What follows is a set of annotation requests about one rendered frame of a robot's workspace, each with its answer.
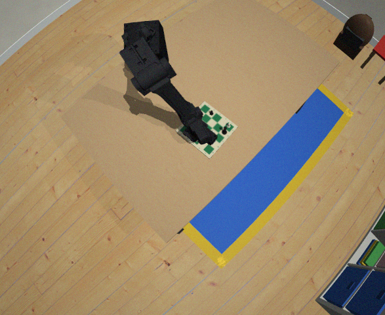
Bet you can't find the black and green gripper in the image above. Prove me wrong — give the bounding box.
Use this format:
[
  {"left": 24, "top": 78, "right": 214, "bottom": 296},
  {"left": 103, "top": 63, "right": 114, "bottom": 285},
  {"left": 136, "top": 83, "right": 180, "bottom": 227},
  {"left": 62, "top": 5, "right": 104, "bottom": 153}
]
[{"left": 183, "top": 127, "right": 197, "bottom": 142}]

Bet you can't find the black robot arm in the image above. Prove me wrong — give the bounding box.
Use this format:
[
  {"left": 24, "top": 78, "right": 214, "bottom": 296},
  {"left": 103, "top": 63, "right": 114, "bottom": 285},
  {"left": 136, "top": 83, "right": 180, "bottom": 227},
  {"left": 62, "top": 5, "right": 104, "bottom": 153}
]
[{"left": 119, "top": 22, "right": 218, "bottom": 146}]

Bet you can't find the green and cream chessboard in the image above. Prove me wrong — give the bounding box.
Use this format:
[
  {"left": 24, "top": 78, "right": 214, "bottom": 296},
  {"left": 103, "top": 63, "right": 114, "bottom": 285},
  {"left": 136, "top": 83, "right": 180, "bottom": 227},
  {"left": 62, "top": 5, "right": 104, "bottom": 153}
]
[{"left": 176, "top": 101, "right": 238, "bottom": 159}]

